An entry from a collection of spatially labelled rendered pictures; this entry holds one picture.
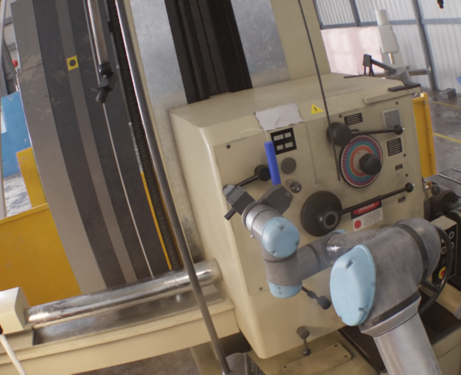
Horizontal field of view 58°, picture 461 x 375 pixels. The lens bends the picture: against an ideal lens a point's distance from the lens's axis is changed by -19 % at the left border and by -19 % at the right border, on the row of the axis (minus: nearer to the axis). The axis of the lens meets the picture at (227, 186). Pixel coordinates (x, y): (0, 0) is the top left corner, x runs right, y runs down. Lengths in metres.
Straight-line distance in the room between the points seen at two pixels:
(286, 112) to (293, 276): 0.57
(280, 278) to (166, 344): 0.95
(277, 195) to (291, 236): 0.16
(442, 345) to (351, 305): 1.75
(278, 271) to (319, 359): 1.30
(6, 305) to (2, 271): 2.30
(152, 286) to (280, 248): 0.92
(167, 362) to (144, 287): 1.81
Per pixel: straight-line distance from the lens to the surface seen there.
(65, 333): 1.95
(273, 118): 1.45
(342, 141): 1.46
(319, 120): 1.49
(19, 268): 4.15
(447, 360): 2.55
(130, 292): 1.86
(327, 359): 2.31
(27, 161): 7.32
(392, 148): 1.65
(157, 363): 3.64
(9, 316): 1.88
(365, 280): 0.68
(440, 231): 1.59
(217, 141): 1.40
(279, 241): 1.01
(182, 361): 3.58
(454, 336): 2.47
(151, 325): 1.85
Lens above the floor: 2.14
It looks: 18 degrees down
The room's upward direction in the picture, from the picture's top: 13 degrees counter-clockwise
